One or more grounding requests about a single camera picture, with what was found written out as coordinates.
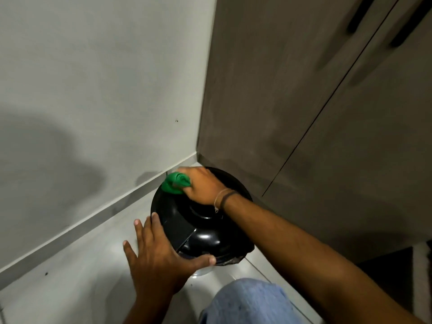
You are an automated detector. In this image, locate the person's blue jeans leg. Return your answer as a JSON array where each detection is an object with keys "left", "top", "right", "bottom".
[{"left": 198, "top": 278, "right": 306, "bottom": 324}]

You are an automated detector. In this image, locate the black bin liner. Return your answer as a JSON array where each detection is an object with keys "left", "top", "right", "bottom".
[{"left": 212, "top": 242, "right": 256, "bottom": 267}]

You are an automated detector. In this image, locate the black cabinet door handle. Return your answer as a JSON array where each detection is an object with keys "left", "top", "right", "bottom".
[
  {"left": 347, "top": 0, "right": 377, "bottom": 34},
  {"left": 390, "top": 0, "right": 432, "bottom": 48}
]

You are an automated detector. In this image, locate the person's left forearm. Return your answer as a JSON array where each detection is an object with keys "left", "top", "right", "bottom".
[{"left": 124, "top": 291, "right": 184, "bottom": 324}]

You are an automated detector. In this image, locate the person's left hand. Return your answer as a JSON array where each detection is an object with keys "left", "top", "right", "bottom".
[{"left": 123, "top": 212, "right": 217, "bottom": 298}]

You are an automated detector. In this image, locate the silver skirting strip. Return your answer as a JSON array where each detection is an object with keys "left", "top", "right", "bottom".
[{"left": 0, "top": 152, "right": 200, "bottom": 291}]

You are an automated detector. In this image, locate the person's right forearm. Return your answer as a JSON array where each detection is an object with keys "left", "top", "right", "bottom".
[{"left": 219, "top": 190, "right": 426, "bottom": 324}]

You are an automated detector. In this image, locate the black wrist band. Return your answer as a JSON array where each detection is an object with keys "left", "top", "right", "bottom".
[{"left": 214, "top": 188, "right": 239, "bottom": 214}]

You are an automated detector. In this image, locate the black round dustbin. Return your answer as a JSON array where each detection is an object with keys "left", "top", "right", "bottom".
[{"left": 150, "top": 166, "right": 256, "bottom": 267}]

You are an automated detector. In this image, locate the person's right hand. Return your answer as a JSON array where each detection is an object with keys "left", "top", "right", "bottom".
[{"left": 175, "top": 166, "right": 235, "bottom": 210}]

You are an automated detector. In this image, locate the brown cabinet door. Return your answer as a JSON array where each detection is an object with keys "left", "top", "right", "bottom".
[
  {"left": 263, "top": 0, "right": 432, "bottom": 265},
  {"left": 197, "top": 0, "right": 402, "bottom": 200}
]

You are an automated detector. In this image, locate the green cleaning cloth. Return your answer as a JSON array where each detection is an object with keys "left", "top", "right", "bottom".
[{"left": 161, "top": 171, "right": 192, "bottom": 195}]

